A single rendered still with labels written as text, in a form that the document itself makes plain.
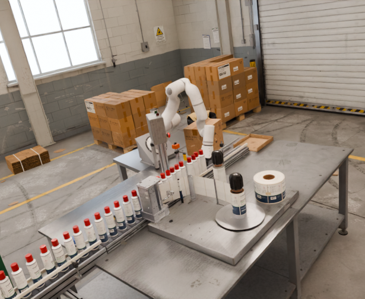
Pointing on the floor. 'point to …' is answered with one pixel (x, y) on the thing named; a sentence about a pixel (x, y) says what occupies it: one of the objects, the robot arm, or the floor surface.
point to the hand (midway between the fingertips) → (206, 164)
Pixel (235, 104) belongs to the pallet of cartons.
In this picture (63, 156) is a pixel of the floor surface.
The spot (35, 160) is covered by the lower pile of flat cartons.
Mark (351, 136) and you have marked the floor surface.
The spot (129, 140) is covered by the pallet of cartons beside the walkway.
